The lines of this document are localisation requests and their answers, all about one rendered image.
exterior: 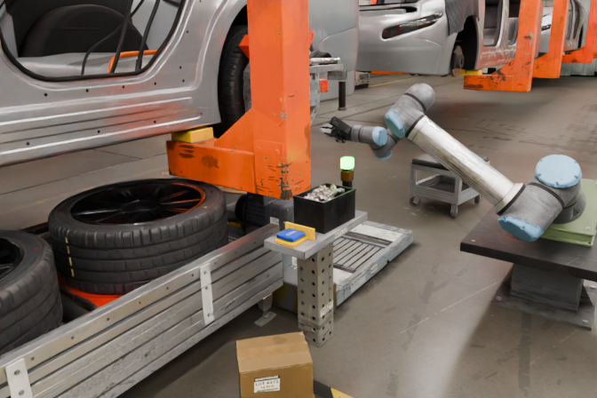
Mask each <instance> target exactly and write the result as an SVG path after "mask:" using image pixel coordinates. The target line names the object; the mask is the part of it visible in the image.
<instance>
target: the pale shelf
mask: <svg viewBox="0 0 597 398"><path fill-rule="evenodd" d="M367 219H368V212H365V211H357V210H355V218H354V219H351V220H349V221H348V222H347V223H345V224H343V225H341V226H339V227H337V228H335V229H333V230H331V231H330V232H328V233H326V234H321V233H317V232H315V239H314V240H310V239H307V240H306V241H304V242H303V243H301V244H300V245H298V246H296V247H295V248H292V247H289V246H286V245H282V244H279V243H275V239H277V236H276V235H277V234H279V233H281V232H282V231H281V232H279V233H277V234H275V235H272V236H271V237H269V238H267V239H266V240H264V248H265V249H269V250H271V251H277V252H280V253H282V254H286V255H289V256H292V257H294V258H298V259H303V260H305V259H307V258H309V257H310V256H312V255H313V254H315V253H316V252H318V251H319V250H321V249H322V248H324V247H325V246H327V245H328V244H330V243H332V242H334V241H335V240H337V239H338V238H339V237H340V236H342V235H344V234H346V233H347V232H349V231H350V230H352V229H353V228H355V227H357V226H359V225H360V224H362V223H363V222H364V221H365V220H367ZM284 230H285V229H284ZM284 230H283V231H284Z"/></svg>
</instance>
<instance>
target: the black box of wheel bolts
mask: <svg viewBox="0 0 597 398"><path fill-rule="evenodd" d="M355 191H356V189H355V188H351V187H343V186H339V185H334V184H330V183H323V184H321V185H319V186H316V187H313V188H310V189H308V190H306V191H304V192H301V193H299V194H296V195H294V196H293V205H294V224H298V225H301V226H304V227H311V228H314V231H315V232H317V233H321V234H326V233H328V232H330V231H331V230H333V229H335V228H337V227H339V226H341V225H343V224H345V223H347V222H348V221H349V220H351V219H354V218H355Z"/></svg>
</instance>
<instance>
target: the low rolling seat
mask: <svg viewBox="0 0 597 398"><path fill-rule="evenodd" d="M476 155H478V156H479V157H480V158H481V159H482V160H483V161H485V162H486V163H488V164H490V161H489V160H488V159H489V157H488V156H487V155H479V154H476ZM412 162H413V163H411V165H410V194H413V196H412V197H411V198H410V205H411V206H413V207H418V206H419V205H420V203H421V200H420V197H426V198H430V199H434V200H437V201H442V202H445V203H451V211H450V212H451V217H452V218H455V217H456V214H457V213H458V205H459V204H461V203H464V202H466V201H468V200H470V199H472V198H474V202H475V203H479V201H480V199H481V195H480V194H479V193H477V192H476V191H475V190H474V189H472V188H471V187H469V186H468V185H467V184H466V183H465V182H464V181H463V180H462V179H460V178H459V177H457V176H456V175H455V174H454V173H452V172H451V171H450V170H448V169H447V168H446V167H444V166H443V165H442V164H441V163H439V162H438V161H436V160H435V159H434V158H433V157H431V156H430V155H429V154H425V155H421V156H418V157H415V158H413V159H412ZM417 170H421V171H429V172H433V173H438V174H436V175H433V176H432V177H429V178H426V179H422V180H420V181H418V182H416V180H417ZM456 206H457V207H456Z"/></svg>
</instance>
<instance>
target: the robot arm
mask: <svg viewBox="0 0 597 398"><path fill-rule="evenodd" d="M434 98H435V96H434V90H433V89H432V88H431V87H430V86H429V85H428V84H414V85H412V86H411V87H410V88H409V89H408V90H407V91H406V92H405V93H404V94H403V95H402V96H401V97H400V98H399V99H398V100H397V101H396V103H395V104H394V105H393V106H392V107H390V108H389V110H388V112H387V113H386V114H385V123H386V126H387V127H388V129H387V130H386V129H384V128H381V127H373V126H362V125H355V126H352V127H351V126H349V125H348V124H346V123H344V122H343V121H341V120H340V119H338V118H337V117H336V116H333V117H332V118H331V120H330V122H329V123H327V124H325V125H323V126H321V127H319V130H320V131H321V132H322V133H324V134H325V135H326V136H327V137H335V138H336V139H335V140H336V141H337V142H340V141H338V140H341V141H342V142H340V143H346V141H347V140H348V141H353V142H357V143H365V144H369V146H370V148H371V150H372V152H373V155H374V156H376V158H377V159H378V160H386V159H388V158H389V157H390V156H391V154H392V149H393V148H394V147H395V146H396V144H397V143H398V142H399V141H400V140H401V139H402V138H403V137H404V136H405V137H406V138H407V139H410V140H411V141H413V142H414V143H415V144H416V145H418V146H419V147H421V148H422V149H423V150H424V151H426V152H427V153H428V154H429V155H430V156H431V157H433V158H434V159H435V160H436V161H438V162H439V163H441V164H442V165H443V166H444V167H446V168H447V169H448V170H450V171H451V172H452V173H454V174H455V175H456V176H457V177H459V178H460V179H462V180H463V181H464V182H465V183H466V184H467V185H468V186H469V187H471V188H472V189H474V190H475V191H476V192H477V193H479V194H480V195H482V196H483V197H484V198H485V199H487V200H488V201H489V202H490V203H492V204H493V205H494V208H495V213H496V214H497V215H498V216H499V218H498V224H499V225H500V226H501V227H502V228H503V229H504V230H505V231H506V232H507V233H509V234H511V235H513V236H515V237H517V238H519V239H521V240H523V241H527V242H534V241H536V240H537V239H538V237H539V236H541V235H542V234H543V233H544V232H545V231H546V229H547V228H548V227H549V226H550V224H551V223H554V224H566V223H570V222H572V221H574V220H576V219H578V218H579V217H580V216H581V215H582V214H583V213H584V211H585V204H586V200H585V195H584V193H583V191H582V190H581V176H582V174H581V171H580V167H579V165H578V163H577V162H576V161H575V160H574V159H572V158H570V157H568V156H565V155H549V156H546V157H544V158H543V159H541V160H540V161H539V162H538V163H537V166H536V169H535V176H534V177H533V179H532V180H531V181H530V182H529V184H528V185H527V186H525V185H524V184H523V183H513V182H512V181H511V180H509V179H508V178H506V177H505V176H504V175H502V174H501V173H500V172H498V171H497V170H495V169H494V168H493V167H491V166H490V165H489V164H488V163H486V162H485V161H483V160H482V159H481V158H480V157H479V156H478V155H476V154H475V153H473V152H472V151H471V150H469V149H468V148H467V147H465V146H464V145H463V144H461V143H460V142H459V141H457V140H456V139H454V138H453V137H452V136H450V135H449V134H448V133H447V132H446V131H445V130H443V129H442V128H441V127H439V126H438V125H437V124H435V123H434V122H432V121H431V120H430V119H428V118H427V116H426V115H424V113H425V112H426V111H427V110H428V109H429V108H430V107H431V106H432V105H433V103H434Z"/></svg>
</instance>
